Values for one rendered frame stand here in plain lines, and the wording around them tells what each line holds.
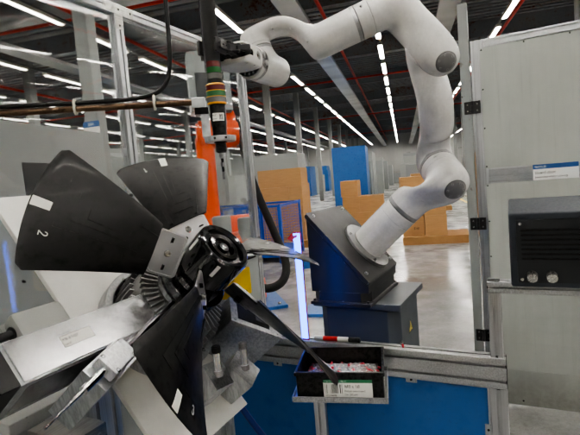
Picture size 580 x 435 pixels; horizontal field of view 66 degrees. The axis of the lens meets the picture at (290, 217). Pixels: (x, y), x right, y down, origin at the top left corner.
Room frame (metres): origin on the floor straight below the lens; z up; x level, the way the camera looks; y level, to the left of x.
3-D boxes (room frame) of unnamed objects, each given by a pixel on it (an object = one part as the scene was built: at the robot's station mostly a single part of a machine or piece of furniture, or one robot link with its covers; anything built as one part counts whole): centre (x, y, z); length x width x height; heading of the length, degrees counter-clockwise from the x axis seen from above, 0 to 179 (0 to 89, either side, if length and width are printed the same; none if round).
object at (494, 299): (1.11, -0.49, 0.96); 0.03 x 0.03 x 0.20; 63
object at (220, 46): (1.02, 0.10, 1.65); 0.07 x 0.03 x 0.03; 153
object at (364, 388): (1.12, -0.10, 0.85); 0.22 x 0.17 x 0.07; 78
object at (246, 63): (1.12, 0.09, 1.65); 0.11 x 0.10 x 0.07; 153
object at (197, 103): (1.02, 0.15, 1.49); 0.09 x 0.07 x 0.10; 98
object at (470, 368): (1.30, -0.11, 0.82); 0.90 x 0.04 x 0.08; 63
